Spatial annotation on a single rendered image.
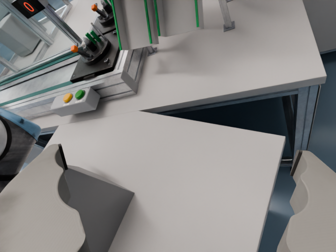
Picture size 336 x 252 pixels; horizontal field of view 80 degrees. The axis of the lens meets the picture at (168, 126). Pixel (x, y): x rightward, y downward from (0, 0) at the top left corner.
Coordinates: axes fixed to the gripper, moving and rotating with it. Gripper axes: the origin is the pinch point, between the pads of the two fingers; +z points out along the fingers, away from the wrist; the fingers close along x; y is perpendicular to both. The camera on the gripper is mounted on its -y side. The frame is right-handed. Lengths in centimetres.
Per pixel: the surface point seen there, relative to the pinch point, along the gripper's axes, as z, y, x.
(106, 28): 93, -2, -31
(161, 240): 19.1, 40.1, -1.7
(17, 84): 115, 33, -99
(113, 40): 81, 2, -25
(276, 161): 25.7, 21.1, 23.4
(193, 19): 56, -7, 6
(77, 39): 96, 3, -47
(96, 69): 70, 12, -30
